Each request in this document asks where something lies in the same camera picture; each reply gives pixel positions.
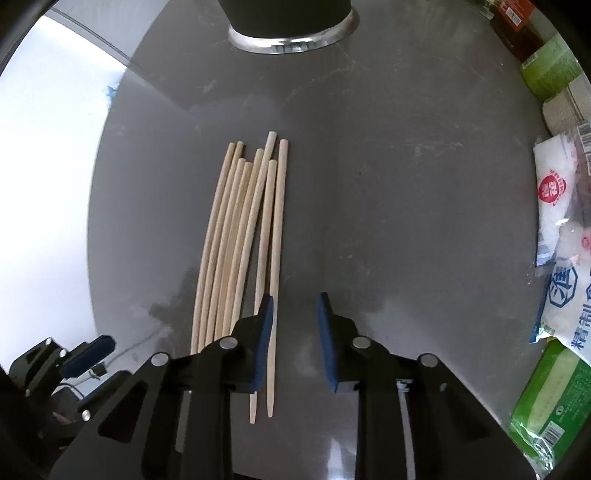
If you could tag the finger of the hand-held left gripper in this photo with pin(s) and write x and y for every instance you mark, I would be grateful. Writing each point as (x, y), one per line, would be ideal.
(78, 406)
(87, 355)

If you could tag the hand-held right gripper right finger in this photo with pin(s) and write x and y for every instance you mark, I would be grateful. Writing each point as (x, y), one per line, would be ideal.
(326, 341)

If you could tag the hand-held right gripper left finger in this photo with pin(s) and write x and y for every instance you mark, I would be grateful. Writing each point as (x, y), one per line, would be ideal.
(262, 341)

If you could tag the bundle of wooden chopsticks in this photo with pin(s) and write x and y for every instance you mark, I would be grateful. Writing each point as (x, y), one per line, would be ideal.
(231, 230)

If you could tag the black cup with metal base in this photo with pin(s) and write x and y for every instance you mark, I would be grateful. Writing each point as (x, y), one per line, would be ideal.
(286, 23)

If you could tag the green and white box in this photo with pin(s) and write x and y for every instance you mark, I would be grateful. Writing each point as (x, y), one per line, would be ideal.
(549, 406)

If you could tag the white bag with blue print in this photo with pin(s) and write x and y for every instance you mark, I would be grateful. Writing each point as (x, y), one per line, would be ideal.
(570, 304)

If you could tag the white bag with red logo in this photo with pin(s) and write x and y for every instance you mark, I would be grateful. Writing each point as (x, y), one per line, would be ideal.
(551, 203)

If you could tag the small blue item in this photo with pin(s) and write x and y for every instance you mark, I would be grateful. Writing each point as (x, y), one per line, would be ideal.
(111, 91)

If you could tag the clear plastic bag with barcode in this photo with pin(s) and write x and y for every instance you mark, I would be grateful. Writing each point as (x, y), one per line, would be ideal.
(581, 198)

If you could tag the white round container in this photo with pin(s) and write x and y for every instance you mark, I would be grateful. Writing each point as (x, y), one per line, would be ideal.
(568, 108)

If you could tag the green cylindrical container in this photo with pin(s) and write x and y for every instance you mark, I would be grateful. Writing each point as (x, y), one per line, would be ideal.
(551, 69)

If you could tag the dark bottle with red label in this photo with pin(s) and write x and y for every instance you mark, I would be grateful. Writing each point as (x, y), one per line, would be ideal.
(517, 23)

